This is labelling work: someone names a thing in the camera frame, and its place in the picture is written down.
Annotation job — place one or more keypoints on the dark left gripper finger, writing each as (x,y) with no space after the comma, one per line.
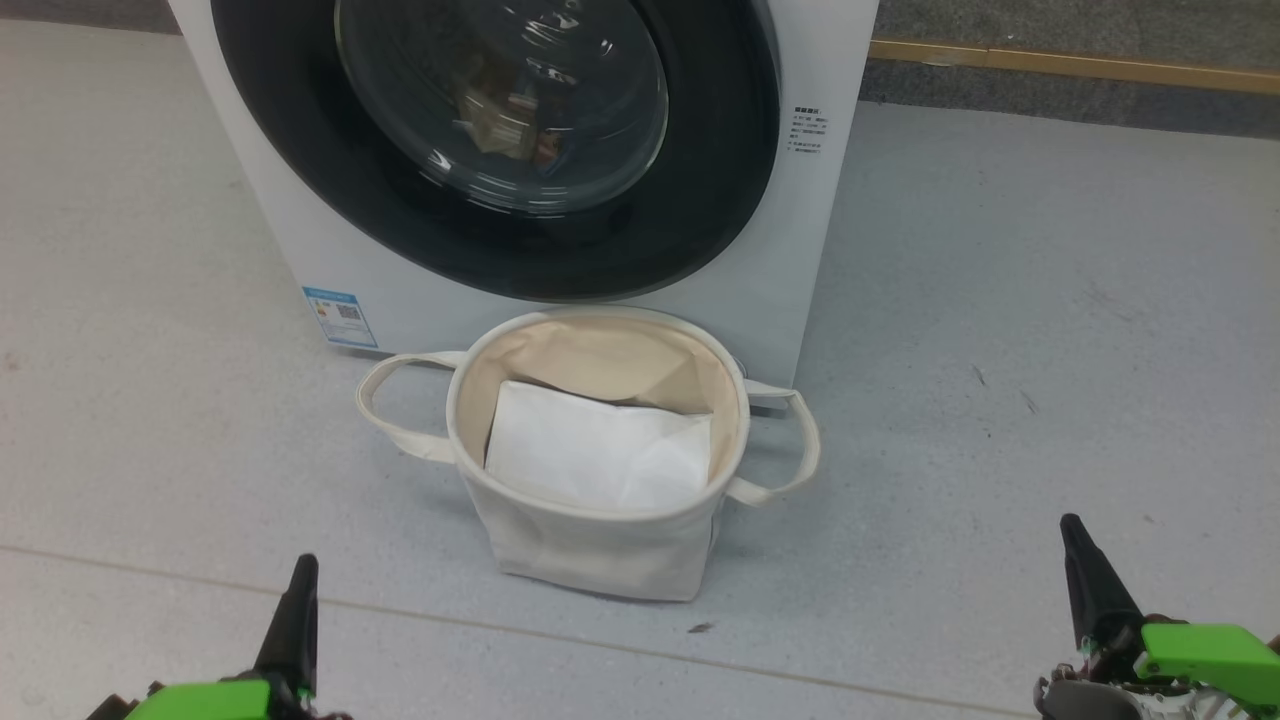
(295,630)

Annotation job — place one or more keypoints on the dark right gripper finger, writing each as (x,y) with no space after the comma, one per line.
(1095,590)

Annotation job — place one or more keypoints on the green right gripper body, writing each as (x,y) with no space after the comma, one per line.
(1210,655)

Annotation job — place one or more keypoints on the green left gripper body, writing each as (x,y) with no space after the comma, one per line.
(210,702)

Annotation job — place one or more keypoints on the black round glass washer door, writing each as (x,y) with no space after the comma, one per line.
(290,150)

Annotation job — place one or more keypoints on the blue patterned garment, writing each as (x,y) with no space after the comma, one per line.
(500,120)

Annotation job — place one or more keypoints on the cream fabric laundry basket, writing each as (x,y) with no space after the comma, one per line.
(600,550)

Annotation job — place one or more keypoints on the white front-load washing machine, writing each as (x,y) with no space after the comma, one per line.
(800,250)

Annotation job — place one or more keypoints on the blue energy label sticker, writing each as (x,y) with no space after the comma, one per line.
(340,317)

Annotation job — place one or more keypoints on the yellow floor edge strip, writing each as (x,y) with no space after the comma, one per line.
(1100,67)

